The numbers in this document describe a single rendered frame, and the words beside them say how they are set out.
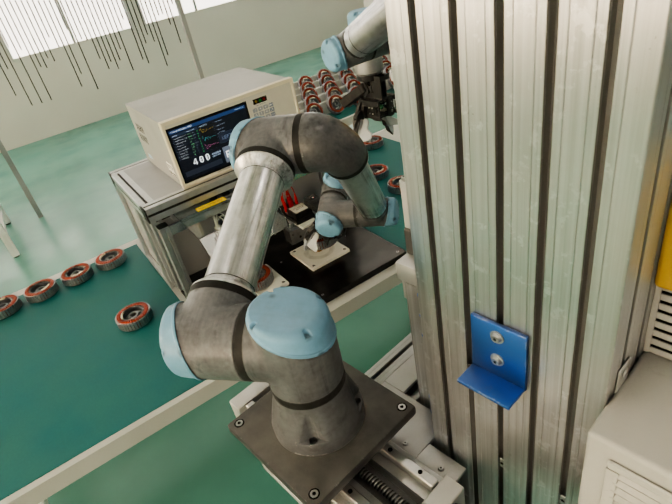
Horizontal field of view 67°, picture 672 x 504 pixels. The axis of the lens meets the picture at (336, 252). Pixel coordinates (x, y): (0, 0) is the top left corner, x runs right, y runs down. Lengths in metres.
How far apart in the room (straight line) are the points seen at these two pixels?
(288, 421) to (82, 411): 0.85
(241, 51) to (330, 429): 7.93
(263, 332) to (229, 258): 0.19
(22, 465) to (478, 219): 1.26
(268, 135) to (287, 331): 0.43
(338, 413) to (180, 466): 1.56
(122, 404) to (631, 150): 1.32
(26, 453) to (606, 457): 1.30
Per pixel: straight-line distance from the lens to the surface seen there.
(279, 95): 1.66
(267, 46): 8.69
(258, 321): 0.70
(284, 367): 0.71
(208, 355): 0.75
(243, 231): 0.86
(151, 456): 2.39
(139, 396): 1.49
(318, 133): 0.96
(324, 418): 0.78
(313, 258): 1.69
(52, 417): 1.59
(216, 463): 2.24
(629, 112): 0.45
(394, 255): 1.65
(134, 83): 8.00
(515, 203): 0.52
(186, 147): 1.56
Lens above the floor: 1.70
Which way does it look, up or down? 33 degrees down
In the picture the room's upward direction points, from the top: 12 degrees counter-clockwise
